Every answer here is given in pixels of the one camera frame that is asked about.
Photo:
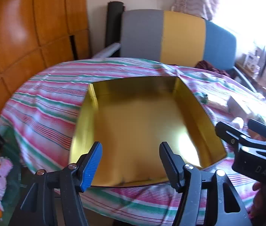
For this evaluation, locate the white carton box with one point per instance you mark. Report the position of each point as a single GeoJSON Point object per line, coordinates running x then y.
{"type": "Point", "coordinates": [237, 106]}

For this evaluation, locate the striped tablecloth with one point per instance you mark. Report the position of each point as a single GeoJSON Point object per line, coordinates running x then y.
{"type": "Point", "coordinates": [48, 103]}

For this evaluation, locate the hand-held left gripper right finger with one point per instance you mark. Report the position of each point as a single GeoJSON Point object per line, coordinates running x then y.
{"type": "Point", "coordinates": [169, 167]}

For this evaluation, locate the square metal tin box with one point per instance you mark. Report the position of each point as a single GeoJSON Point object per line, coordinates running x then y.
{"type": "Point", "coordinates": [135, 127]}

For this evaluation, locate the grey yellow blue chair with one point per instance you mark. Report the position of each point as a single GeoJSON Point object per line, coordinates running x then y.
{"type": "Point", "coordinates": [142, 35]}

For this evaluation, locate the person's right hand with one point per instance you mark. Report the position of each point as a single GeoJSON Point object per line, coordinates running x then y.
{"type": "Point", "coordinates": [257, 189]}

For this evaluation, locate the black rolled mat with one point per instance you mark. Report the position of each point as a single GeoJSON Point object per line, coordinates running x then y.
{"type": "Point", "coordinates": [114, 23]}

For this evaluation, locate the white printed box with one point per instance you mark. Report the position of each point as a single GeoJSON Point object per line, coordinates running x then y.
{"type": "Point", "coordinates": [250, 60]}

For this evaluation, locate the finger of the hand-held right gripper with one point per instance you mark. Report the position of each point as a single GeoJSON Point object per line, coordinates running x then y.
{"type": "Point", "coordinates": [264, 129]}
{"type": "Point", "coordinates": [228, 133]}

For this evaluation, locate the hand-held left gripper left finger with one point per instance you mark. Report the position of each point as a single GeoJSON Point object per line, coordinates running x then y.
{"type": "Point", "coordinates": [92, 167]}

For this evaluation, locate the wooden side table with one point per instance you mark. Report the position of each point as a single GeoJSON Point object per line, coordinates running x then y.
{"type": "Point", "coordinates": [248, 75]}

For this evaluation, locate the dark red cloth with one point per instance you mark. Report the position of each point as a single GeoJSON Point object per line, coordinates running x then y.
{"type": "Point", "coordinates": [206, 66]}

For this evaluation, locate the wooden wardrobe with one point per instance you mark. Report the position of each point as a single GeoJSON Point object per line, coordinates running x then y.
{"type": "Point", "coordinates": [17, 40]}

